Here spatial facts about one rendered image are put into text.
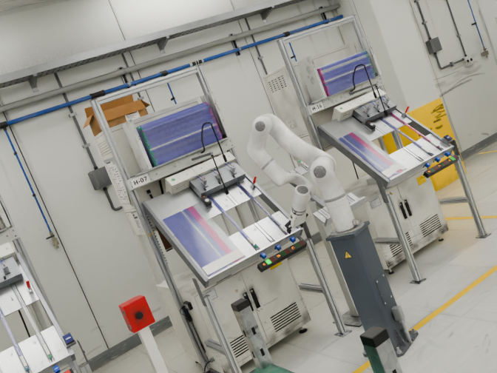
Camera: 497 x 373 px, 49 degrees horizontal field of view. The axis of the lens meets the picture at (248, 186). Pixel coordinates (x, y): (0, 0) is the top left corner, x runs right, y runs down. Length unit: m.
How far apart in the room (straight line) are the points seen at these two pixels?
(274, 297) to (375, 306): 0.80
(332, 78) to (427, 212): 1.27
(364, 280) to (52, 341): 1.61
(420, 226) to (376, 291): 1.46
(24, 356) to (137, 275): 2.19
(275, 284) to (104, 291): 1.80
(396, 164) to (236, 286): 1.39
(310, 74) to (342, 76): 0.26
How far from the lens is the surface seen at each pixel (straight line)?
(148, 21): 5.34
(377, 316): 3.10
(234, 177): 3.51
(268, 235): 3.27
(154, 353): 3.14
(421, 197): 4.43
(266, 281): 3.57
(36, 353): 2.92
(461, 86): 7.56
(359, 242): 2.96
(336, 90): 4.20
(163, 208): 3.40
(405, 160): 4.01
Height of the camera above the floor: 1.44
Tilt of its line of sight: 6 degrees down
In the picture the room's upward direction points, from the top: 22 degrees counter-clockwise
